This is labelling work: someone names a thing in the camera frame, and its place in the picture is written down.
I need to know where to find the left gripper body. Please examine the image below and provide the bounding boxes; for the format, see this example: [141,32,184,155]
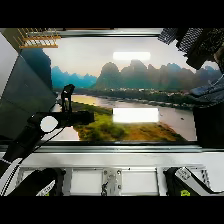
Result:
[57,110,96,128]

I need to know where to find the grey garment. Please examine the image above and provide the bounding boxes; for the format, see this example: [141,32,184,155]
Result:
[0,31,58,142]

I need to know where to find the brown clothes hanger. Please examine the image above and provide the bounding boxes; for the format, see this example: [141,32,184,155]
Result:
[17,27,62,42]
[18,39,60,50]

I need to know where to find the blue striped garment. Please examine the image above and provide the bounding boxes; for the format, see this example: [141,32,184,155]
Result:
[188,73,224,109]

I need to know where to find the black garment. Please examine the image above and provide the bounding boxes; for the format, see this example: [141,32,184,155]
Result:
[192,102,224,150]

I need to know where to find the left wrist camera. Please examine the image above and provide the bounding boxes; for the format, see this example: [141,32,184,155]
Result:
[60,83,76,114]

